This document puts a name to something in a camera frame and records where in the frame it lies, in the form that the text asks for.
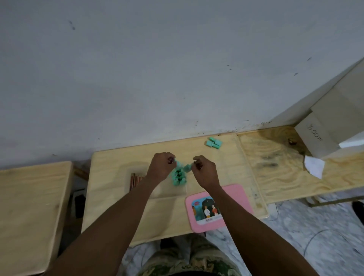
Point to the person's left hand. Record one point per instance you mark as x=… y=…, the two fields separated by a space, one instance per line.
x=158 y=168

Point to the bundle of copper pencils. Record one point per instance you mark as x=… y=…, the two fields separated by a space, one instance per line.
x=137 y=182

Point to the camouflage trousers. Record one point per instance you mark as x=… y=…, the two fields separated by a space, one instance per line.
x=199 y=261

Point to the white paper slip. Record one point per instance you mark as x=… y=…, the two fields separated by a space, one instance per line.
x=352 y=143

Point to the pale green eraser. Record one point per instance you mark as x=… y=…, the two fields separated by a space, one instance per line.
x=179 y=163

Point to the cardboard box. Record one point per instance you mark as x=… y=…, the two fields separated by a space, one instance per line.
x=335 y=119

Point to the person's right forearm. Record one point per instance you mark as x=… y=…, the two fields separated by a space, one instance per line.
x=250 y=233

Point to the person's right hand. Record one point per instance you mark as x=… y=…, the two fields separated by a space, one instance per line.
x=206 y=173

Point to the pink pencil case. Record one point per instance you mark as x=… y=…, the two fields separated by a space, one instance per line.
x=236 y=199

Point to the black box under table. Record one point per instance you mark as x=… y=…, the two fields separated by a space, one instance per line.
x=79 y=206

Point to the row of green erasers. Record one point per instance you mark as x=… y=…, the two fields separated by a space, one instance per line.
x=178 y=177

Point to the white paper sheet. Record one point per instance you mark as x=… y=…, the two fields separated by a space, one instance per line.
x=314 y=167

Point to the person's left forearm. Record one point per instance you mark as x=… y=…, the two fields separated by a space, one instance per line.
x=113 y=227

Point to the person's left fingers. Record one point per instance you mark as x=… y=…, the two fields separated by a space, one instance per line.
x=171 y=159

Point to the person's right fingers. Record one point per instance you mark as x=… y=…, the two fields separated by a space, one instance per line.
x=196 y=163

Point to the black floor object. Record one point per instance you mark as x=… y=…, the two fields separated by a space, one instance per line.
x=359 y=209

